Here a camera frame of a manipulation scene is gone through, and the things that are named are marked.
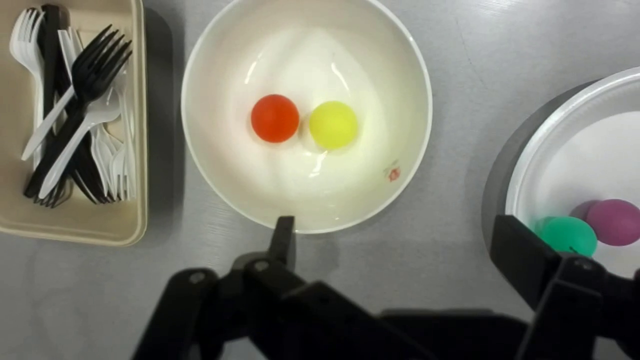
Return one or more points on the black plastic fork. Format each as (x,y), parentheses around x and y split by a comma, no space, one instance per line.
(92,74)

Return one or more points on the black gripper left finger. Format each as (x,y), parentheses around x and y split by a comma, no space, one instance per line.
(282,244)

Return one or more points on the orange ball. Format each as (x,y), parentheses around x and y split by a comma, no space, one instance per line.
(275,118)

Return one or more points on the white plastic fork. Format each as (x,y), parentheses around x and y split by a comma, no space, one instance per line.
(26,53)

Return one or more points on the yellow ball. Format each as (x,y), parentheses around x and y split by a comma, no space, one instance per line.
(332,124)

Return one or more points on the purple ball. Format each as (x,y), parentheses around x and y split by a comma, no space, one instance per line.
(616,222)

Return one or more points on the beige cutlery tray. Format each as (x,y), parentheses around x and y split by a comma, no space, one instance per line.
(77,218)

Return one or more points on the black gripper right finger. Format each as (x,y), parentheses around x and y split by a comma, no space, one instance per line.
(523,258)

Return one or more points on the white ceramic bowl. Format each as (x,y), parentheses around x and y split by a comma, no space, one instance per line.
(308,51)

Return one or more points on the white foam plate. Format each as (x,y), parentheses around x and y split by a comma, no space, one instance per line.
(585,151)

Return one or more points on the green ball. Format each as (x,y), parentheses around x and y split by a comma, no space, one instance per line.
(567,234)

